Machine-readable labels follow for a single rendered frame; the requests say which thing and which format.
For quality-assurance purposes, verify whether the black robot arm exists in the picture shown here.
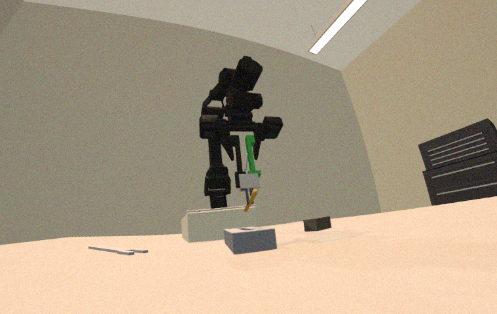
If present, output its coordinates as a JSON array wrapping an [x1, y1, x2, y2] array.
[[201, 56, 263, 209]]

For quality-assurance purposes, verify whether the yellow-brown rod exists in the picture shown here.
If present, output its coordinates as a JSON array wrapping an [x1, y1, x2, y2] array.
[[244, 190, 258, 212]]

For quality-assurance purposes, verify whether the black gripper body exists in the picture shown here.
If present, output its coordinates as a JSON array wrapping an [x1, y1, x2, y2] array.
[[199, 112, 283, 139]]

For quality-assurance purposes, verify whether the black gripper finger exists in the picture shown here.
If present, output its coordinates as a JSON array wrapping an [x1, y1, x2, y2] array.
[[253, 124, 270, 160], [215, 124, 234, 161]]

